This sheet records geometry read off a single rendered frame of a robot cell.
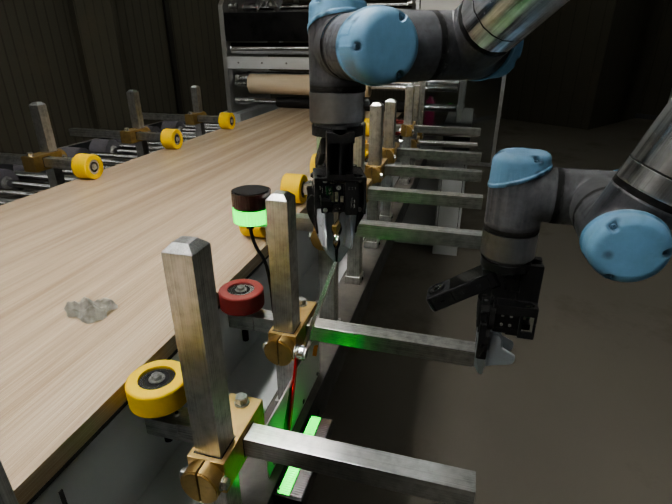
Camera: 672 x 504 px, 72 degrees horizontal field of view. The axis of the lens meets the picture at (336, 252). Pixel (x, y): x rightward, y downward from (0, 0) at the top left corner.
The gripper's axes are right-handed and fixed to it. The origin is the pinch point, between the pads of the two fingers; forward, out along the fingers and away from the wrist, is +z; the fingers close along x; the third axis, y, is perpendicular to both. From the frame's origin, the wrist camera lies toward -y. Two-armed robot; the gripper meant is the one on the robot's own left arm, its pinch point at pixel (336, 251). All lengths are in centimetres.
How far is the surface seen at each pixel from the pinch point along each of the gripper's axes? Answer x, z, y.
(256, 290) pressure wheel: -13.6, 9.9, -6.7
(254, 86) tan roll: -31, -8, -253
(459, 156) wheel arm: 50, 4, -88
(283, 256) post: -8.2, -0.3, 1.8
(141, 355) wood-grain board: -28.9, 10.9, 9.9
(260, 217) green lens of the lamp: -11.4, -6.4, 1.0
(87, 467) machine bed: -36.2, 24.1, 17.1
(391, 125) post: 27, -6, -92
